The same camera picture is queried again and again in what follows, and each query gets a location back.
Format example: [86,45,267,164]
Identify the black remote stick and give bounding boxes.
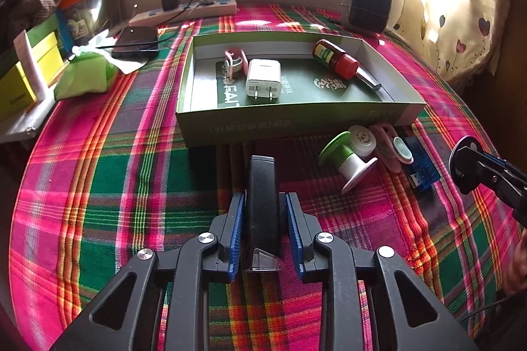
[244,155,281,273]

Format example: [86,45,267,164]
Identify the blue usb tester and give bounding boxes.
[402,136,440,193]

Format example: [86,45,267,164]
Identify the pink clip with teal pad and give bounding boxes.
[369,123,414,175]

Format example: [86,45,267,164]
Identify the green white spool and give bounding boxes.
[318,131,378,195]

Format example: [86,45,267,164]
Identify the white round cap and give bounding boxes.
[348,125,377,158]

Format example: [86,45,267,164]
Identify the white usb charger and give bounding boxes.
[246,59,281,100]

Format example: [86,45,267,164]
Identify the pink red small clip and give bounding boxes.
[224,48,249,80]

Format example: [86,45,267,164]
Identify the red cap brown bottle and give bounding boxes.
[313,39,360,80]

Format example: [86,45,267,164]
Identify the black round key fob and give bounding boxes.
[448,136,483,187]

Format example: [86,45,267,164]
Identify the green cardboard box tray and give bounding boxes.
[176,32,425,148]

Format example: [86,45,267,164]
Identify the heart pattern curtain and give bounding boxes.
[390,0,515,85]

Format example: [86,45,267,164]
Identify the grey small heater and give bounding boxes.
[340,0,393,35]

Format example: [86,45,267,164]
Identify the green tissue pack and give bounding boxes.
[54,52,119,101]

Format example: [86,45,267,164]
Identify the black smartphone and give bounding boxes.
[111,26,160,60]

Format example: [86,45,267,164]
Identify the white power strip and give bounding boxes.
[128,0,237,27]

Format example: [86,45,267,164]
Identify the yellow green boxes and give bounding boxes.
[1,10,73,120]

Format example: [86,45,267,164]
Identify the brown cloth bundle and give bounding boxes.
[1,0,61,52]

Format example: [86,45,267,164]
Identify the black charging cable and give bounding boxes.
[95,0,208,50]

